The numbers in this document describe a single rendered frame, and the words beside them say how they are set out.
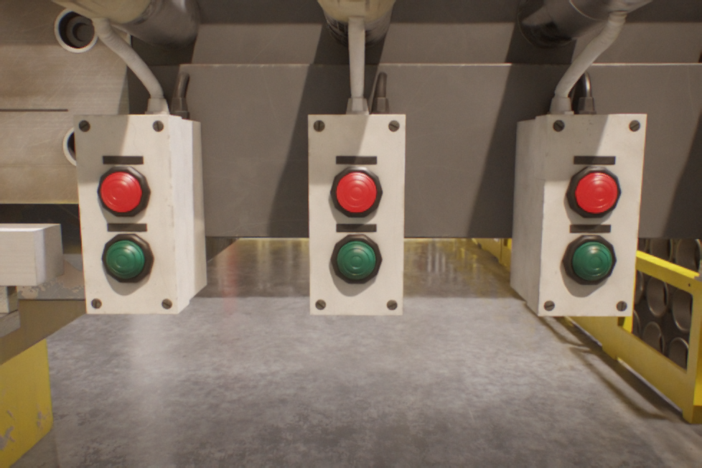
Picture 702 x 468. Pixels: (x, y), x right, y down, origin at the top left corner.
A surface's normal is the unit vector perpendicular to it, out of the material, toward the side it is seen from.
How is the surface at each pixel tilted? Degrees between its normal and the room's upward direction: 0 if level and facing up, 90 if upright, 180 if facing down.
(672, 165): 90
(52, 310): 90
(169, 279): 90
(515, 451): 0
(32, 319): 90
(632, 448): 0
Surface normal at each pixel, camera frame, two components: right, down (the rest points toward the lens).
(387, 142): -0.02, 0.14
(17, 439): 1.00, 0.00
